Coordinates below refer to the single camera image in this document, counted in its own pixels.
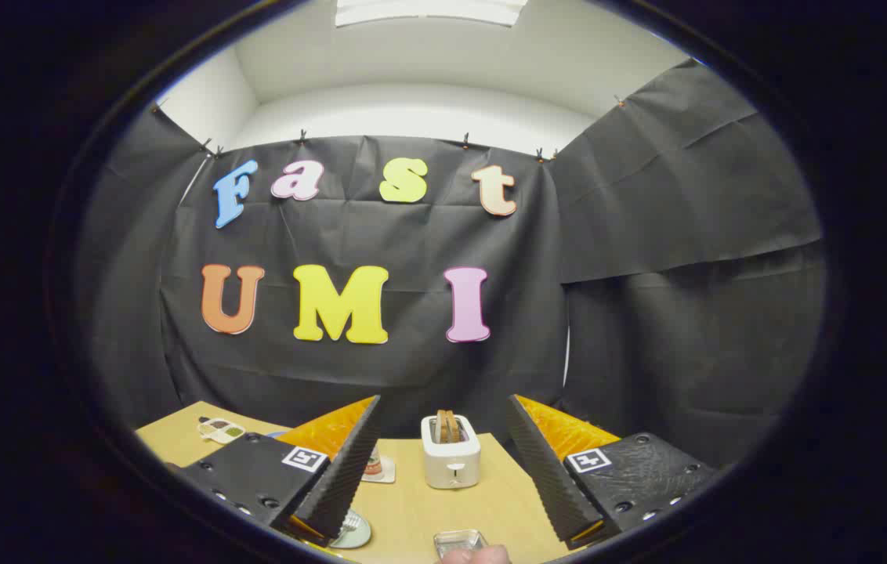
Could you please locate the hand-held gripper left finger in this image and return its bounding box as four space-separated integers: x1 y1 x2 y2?
165 394 382 549

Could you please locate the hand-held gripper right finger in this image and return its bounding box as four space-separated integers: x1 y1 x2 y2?
506 394 720 549

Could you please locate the clear wire cutlery basket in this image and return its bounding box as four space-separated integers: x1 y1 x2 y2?
433 530 487 559

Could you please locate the light green plate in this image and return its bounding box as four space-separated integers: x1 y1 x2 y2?
330 509 372 549

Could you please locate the white toaster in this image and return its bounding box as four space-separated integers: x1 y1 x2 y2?
421 414 482 490

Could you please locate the white seasoning tray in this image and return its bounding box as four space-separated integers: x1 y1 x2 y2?
197 417 246 444

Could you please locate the black backdrop cloth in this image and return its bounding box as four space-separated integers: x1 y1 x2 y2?
71 59 828 471

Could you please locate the ceiling light panel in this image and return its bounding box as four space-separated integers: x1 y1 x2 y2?
334 0 529 28

